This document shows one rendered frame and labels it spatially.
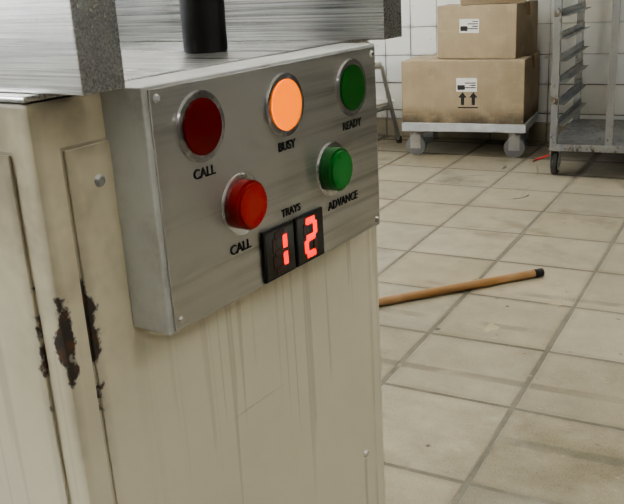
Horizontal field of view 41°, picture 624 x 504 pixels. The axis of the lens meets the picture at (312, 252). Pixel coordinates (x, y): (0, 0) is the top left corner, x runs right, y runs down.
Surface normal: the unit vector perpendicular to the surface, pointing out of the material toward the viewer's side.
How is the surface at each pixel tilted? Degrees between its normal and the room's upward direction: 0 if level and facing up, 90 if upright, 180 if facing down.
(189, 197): 90
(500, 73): 88
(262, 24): 90
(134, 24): 90
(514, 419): 0
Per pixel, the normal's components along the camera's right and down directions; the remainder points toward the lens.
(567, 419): -0.06, -0.95
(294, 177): 0.83, 0.13
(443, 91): -0.41, 0.30
